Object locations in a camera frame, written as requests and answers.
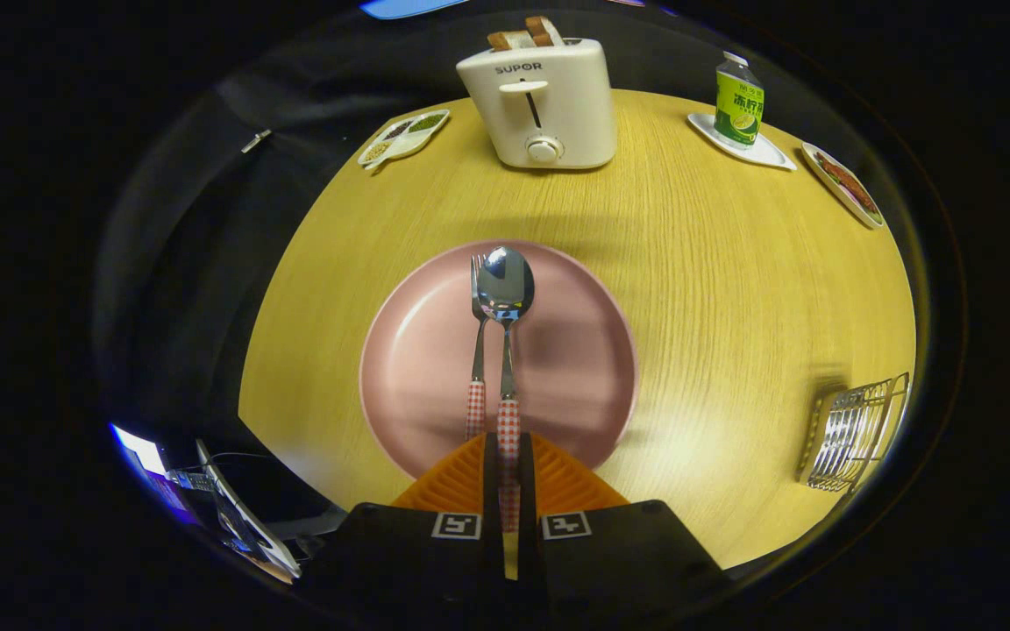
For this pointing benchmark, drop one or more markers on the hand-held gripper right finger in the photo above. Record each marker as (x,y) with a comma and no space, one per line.
(610,561)

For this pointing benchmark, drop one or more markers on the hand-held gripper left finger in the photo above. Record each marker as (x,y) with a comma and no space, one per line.
(417,561)

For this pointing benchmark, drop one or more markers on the pink plate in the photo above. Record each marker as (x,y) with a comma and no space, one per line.
(575,368)

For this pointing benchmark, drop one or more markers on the lit computer monitor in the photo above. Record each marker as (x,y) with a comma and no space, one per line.
(150,469)

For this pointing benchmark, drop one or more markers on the white divided condiment tray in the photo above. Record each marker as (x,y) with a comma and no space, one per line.
(404,140)

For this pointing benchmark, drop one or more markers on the white food plate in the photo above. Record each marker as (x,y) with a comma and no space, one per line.
(869,215)

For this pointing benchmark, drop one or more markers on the white square coaster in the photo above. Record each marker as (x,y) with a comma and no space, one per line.
(768,156)

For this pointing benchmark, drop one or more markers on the brown meat piece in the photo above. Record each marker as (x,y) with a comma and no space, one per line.
(847,182)

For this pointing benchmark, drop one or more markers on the silver cloth clip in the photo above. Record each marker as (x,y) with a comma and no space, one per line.
(255,141)

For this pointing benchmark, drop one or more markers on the white toaster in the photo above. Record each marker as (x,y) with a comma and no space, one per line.
(558,105)

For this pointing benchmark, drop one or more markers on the green label drink bottle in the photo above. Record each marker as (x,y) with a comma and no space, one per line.
(739,105)

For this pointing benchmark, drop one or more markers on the brown crust bread slice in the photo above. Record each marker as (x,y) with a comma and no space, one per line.
(509,39)

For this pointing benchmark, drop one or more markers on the white bread slice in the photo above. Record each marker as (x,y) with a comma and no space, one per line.
(544,29)

